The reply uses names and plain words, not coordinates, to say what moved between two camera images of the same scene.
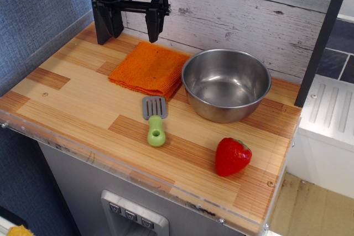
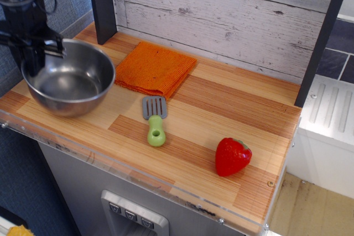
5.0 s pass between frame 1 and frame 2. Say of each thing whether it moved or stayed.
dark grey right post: stayed
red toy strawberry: stayed
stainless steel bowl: moved
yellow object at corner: stayed
